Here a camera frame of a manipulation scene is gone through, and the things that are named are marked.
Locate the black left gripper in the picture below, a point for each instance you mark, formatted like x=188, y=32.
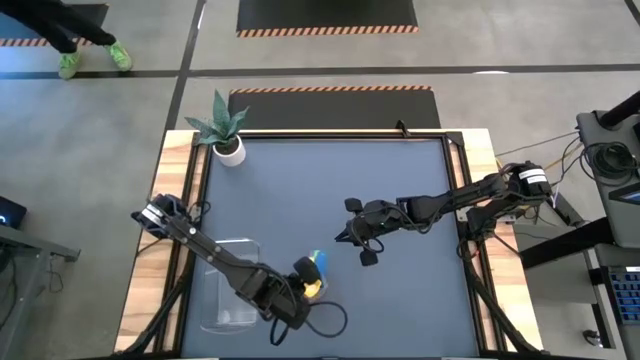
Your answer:
x=295, y=300

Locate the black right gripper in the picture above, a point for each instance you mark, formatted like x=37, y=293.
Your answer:
x=377, y=220

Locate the yellow measuring cup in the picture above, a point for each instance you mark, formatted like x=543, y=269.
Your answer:
x=313, y=289

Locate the blue measuring cup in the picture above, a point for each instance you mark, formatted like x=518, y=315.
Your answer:
x=321, y=262

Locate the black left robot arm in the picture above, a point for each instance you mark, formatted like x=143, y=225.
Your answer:
x=220, y=255

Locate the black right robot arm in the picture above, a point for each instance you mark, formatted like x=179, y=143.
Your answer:
x=450, y=200

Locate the clear plastic basket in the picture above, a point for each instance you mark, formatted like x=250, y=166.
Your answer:
x=220, y=310

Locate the black mat orange stripes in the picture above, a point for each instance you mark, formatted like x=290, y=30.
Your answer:
x=335, y=110
x=325, y=15
x=15, y=30

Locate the potted plant white pot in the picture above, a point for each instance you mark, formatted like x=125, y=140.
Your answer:
x=230, y=155

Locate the black power strip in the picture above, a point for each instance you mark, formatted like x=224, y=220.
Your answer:
x=562, y=212

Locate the computer mouse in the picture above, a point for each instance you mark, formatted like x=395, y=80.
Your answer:
x=591, y=337

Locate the computer desk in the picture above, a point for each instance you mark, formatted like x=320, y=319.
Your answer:
x=620, y=225

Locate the dark tablet screen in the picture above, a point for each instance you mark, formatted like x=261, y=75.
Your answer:
x=627, y=195

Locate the grey side desk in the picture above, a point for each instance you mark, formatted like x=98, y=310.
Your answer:
x=20, y=250

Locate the computer keyboard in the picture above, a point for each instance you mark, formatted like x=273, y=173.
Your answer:
x=627, y=295

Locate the dark device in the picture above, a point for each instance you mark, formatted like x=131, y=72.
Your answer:
x=12, y=210

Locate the person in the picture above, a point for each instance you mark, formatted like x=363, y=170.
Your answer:
x=50, y=20

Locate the black aluminium table frame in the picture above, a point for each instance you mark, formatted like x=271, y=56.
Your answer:
x=325, y=135

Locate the small black mount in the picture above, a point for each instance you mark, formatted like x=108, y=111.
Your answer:
x=401, y=128

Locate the black stand post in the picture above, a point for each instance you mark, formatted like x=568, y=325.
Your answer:
x=622, y=110

